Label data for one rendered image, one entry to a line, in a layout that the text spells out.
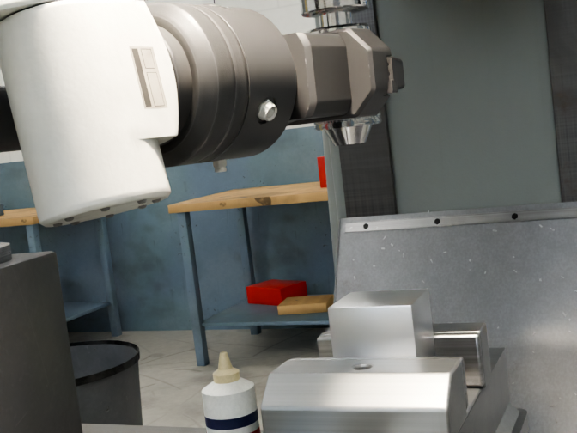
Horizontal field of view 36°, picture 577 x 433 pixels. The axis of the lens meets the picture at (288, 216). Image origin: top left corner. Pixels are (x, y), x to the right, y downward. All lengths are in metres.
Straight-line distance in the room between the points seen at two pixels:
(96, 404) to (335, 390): 1.89
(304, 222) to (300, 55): 4.73
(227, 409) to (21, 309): 0.21
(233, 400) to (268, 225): 4.69
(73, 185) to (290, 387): 0.24
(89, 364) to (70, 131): 2.43
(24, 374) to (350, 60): 0.39
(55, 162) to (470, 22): 0.64
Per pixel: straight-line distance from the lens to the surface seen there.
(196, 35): 0.46
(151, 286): 5.83
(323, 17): 0.62
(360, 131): 0.61
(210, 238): 5.54
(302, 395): 0.58
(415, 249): 0.98
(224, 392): 0.67
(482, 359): 0.66
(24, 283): 0.78
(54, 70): 0.42
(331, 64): 0.54
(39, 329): 0.79
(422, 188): 1.00
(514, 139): 0.97
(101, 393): 2.44
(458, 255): 0.97
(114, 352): 2.77
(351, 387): 0.57
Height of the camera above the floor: 1.21
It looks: 6 degrees down
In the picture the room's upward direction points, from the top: 7 degrees counter-clockwise
